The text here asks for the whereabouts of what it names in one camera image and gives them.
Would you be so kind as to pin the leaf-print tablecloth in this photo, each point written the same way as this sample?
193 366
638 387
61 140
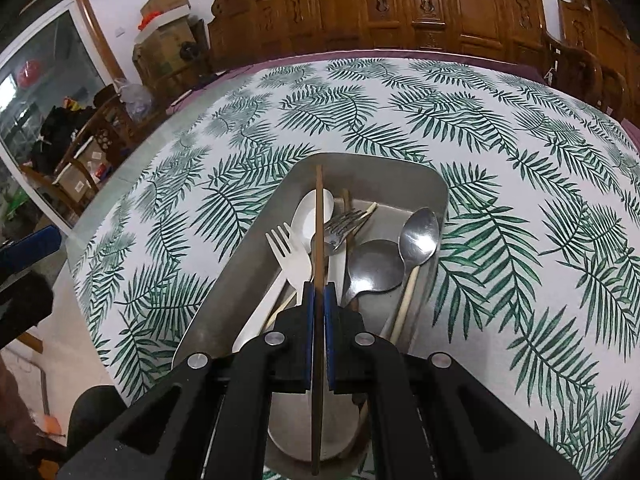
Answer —
525 210

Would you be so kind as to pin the white plastic fork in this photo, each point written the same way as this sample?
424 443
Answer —
285 255

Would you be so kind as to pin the metal tray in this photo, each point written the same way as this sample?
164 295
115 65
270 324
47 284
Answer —
380 175

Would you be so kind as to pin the clear plastic bag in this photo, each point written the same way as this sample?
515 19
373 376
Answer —
135 100

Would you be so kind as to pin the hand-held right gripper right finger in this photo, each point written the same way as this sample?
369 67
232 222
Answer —
330 332

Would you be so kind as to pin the brown chopstick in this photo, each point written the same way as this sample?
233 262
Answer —
346 200
318 220

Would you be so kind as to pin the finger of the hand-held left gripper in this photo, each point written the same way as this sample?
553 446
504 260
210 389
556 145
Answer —
25 307
30 251

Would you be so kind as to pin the stack of cardboard boxes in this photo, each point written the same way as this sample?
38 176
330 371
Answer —
167 35

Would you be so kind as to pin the large metal spoon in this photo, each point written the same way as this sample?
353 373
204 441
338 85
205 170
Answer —
375 266

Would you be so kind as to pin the wooden chair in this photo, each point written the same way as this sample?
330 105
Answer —
95 145

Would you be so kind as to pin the dark round object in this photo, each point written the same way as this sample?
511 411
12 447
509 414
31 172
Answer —
95 420

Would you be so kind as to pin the carved wooden bench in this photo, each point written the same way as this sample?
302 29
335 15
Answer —
400 10

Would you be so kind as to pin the metal fork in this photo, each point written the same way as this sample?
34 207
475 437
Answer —
346 222

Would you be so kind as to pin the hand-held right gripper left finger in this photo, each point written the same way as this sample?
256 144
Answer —
309 332

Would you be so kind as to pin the white plastic spoon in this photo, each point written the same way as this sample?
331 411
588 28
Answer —
306 212

